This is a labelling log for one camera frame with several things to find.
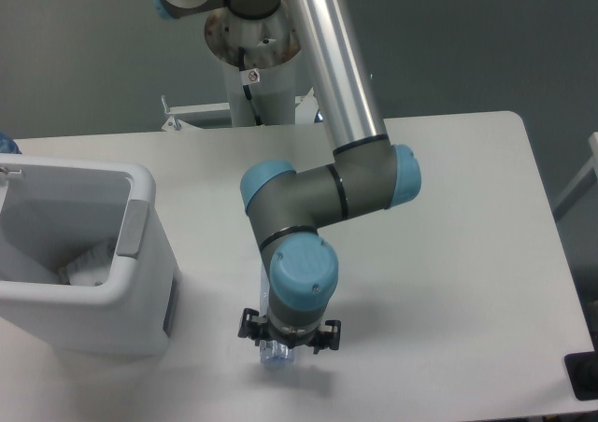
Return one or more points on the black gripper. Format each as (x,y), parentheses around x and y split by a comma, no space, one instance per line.
(319,337)

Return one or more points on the crushed clear plastic bottle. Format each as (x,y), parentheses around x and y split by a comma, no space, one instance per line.
(273,354)

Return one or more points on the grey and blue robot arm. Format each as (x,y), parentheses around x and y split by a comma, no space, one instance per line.
(287,205)

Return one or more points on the white plastic trash can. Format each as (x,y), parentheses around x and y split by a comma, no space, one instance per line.
(52,211)

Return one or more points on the black clamp at table edge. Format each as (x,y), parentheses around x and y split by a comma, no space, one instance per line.
(582,371)

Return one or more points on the blue object at left edge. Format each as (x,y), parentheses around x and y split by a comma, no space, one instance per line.
(8,145)

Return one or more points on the white bracket right of pedestal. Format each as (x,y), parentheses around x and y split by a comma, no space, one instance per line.
(307,109)

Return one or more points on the white bracket of pedestal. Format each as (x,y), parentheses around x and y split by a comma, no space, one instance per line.
(307,109)
(186,117)

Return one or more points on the white bracket left of pedestal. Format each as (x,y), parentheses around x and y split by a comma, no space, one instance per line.
(186,117)

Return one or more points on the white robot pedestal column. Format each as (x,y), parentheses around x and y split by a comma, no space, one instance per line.
(258,59)

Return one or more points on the white frame at right edge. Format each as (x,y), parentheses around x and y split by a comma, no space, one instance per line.
(579,185)

